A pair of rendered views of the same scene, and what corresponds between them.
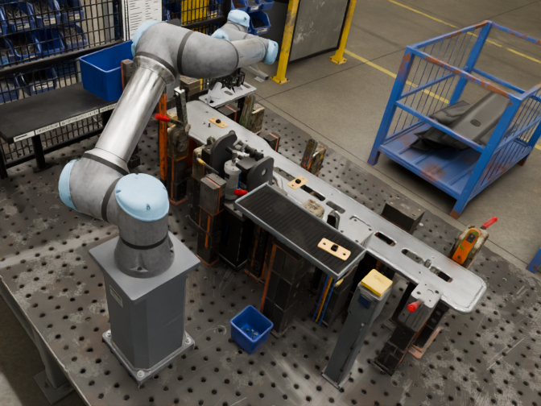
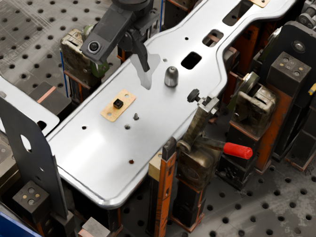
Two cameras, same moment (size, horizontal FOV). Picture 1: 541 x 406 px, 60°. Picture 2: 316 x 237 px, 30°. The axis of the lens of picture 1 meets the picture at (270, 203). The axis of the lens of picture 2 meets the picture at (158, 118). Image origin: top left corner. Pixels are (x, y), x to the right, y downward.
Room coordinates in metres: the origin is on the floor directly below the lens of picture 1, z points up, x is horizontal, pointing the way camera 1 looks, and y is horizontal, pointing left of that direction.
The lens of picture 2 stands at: (1.58, 0.98, 2.08)
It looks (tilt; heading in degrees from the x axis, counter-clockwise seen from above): 58 degrees down; 270
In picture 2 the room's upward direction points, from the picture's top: 4 degrees clockwise
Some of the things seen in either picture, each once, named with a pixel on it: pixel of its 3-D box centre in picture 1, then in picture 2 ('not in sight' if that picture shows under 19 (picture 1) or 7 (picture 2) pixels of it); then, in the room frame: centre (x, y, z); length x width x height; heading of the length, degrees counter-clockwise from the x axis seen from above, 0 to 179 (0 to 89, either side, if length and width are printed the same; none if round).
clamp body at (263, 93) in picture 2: (202, 188); (246, 139); (1.38, 0.26, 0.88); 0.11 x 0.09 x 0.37; 146
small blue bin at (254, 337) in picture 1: (249, 330); not in sight; (0.89, -0.01, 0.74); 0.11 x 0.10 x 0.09; 56
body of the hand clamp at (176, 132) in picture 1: (177, 166); (192, 186); (1.50, 0.39, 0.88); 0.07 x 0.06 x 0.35; 146
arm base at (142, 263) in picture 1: (144, 242); not in sight; (0.81, 0.30, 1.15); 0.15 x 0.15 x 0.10
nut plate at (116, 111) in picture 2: (218, 121); (118, 104); (1.68, 0.27, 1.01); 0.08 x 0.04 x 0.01; 57
